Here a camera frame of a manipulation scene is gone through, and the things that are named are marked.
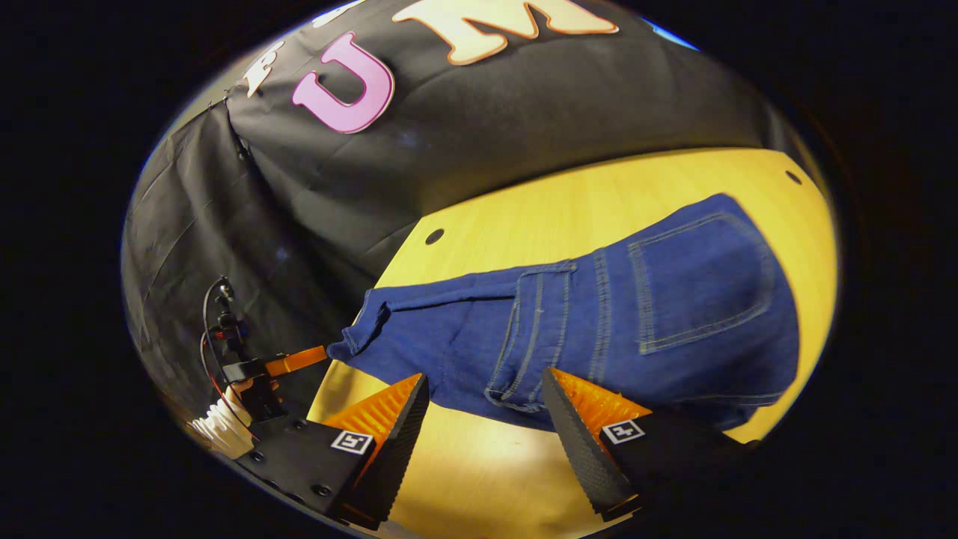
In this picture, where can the black backdrop cloth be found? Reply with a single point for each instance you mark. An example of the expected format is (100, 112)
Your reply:
(486, 142)

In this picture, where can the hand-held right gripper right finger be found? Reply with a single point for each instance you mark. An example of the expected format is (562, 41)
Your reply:
(580, 457)

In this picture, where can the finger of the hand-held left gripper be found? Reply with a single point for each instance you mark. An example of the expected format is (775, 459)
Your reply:
(296, 361)

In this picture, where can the blue denim jeans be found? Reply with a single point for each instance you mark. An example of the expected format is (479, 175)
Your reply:
(673, 322)

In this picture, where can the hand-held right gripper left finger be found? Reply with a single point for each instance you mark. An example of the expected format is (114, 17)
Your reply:
(397, 457)

